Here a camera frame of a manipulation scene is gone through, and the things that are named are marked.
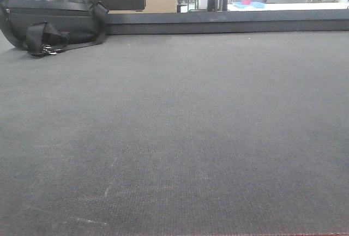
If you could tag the black fabric shoulder bag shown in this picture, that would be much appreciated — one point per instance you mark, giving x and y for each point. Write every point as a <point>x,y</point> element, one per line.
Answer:
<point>48,27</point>

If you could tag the dark raised conveyor edge rail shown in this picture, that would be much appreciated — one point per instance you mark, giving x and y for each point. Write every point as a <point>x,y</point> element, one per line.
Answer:
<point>228,22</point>

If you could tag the shallow blue tray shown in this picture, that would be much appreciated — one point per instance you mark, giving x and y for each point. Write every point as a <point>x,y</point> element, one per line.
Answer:
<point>258,5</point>

